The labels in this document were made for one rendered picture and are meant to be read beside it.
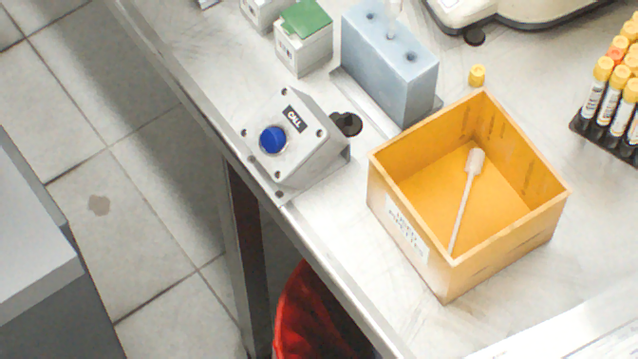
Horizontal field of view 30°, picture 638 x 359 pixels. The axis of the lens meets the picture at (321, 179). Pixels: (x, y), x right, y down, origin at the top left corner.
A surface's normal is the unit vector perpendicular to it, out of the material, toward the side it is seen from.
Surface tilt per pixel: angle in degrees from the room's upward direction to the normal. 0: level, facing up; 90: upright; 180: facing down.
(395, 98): 90
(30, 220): 1
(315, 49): 90
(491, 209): 0
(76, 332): 90
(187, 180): 0
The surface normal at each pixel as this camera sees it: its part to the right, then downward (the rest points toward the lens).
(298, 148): -0.40, -0.14
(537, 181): -0.84, 0.48
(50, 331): 0.59, 0.71
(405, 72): 0.00, -0.47
